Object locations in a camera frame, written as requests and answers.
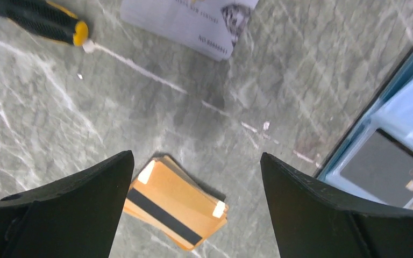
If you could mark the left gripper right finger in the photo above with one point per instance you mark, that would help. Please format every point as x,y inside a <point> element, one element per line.
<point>313,219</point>

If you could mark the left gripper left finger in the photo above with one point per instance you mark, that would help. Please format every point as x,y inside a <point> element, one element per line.
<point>76,216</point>

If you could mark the single black credit card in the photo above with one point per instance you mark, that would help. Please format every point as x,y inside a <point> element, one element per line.
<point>382,167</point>

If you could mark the blue leather card holder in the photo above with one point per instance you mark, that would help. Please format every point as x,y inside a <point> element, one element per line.
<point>392,111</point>

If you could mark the silver credit card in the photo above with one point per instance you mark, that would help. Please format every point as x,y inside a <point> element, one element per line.
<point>211,27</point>

